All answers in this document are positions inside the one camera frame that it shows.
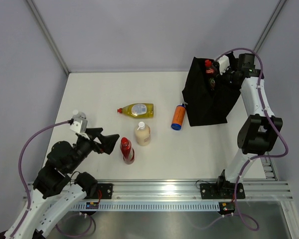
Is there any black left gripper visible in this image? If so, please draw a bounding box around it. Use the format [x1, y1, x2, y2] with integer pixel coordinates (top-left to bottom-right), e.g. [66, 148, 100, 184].
[66, 127, 119, 173]

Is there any red dish soap bottle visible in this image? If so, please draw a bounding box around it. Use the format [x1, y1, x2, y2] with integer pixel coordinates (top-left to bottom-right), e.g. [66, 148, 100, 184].
[205, 59, 218, 91]
[120, 137, 135, 164]

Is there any black canvas bag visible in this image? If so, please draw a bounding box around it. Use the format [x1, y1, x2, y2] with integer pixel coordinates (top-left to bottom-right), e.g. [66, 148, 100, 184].
[182, 57, 240, 127]

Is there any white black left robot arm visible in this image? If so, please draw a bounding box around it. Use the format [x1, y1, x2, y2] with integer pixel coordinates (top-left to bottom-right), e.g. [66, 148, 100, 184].
[0, 128, 120, 239]

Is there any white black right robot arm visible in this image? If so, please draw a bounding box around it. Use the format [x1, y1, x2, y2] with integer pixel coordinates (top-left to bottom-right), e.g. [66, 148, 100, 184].
[211, 51, 283, 200]

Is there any small clear silver bottle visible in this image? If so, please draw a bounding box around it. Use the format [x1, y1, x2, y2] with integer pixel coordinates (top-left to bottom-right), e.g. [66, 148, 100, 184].
[72, 110, 86, 119]

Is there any cream lotion pump bottle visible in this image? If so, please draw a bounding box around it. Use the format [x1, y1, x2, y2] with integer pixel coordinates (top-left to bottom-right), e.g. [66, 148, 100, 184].
[134, 121, 150, 146]

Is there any yellow dish soap bottle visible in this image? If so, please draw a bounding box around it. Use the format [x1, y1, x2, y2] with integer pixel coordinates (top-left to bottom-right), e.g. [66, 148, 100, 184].
[117, 103, 154, 119]

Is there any orange blue cologne bottle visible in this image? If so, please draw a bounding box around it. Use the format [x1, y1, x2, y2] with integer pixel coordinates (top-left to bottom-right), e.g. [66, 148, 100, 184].
[171, 104, 186, 130]

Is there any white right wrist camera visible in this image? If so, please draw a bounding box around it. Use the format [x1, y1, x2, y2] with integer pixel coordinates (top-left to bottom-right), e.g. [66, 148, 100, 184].
[215, 55, 230, 75]

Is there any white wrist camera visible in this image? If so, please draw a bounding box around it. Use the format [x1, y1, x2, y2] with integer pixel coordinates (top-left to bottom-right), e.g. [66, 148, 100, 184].
[70, 117, 88, 138]
[215, 55, 230, 75]

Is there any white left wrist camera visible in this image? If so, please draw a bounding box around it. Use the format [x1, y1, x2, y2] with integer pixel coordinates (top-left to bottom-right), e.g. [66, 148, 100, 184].
[70, 117, 88, 138]

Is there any right aluminium frame post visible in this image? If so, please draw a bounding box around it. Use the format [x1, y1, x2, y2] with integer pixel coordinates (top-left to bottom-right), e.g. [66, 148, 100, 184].
[253, 0, 288, 53]

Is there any aluminium frame post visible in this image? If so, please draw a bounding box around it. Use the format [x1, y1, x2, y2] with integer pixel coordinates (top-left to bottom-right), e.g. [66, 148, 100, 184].
[253, 0, 288, 53]
[24, 0, 71, 76]

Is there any white slotted cable duct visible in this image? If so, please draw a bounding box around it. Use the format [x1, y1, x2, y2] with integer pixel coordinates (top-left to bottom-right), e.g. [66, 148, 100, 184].
[70, 202, 220, 212]

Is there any aluminium mounting rail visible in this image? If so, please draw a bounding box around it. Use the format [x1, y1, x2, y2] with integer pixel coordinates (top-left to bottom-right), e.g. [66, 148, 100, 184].
[22, 179, 294, 202]

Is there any left aluminium frame post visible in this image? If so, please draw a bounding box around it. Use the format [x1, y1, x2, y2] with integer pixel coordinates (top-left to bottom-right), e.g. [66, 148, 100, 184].
[24, 0, 71, 76]

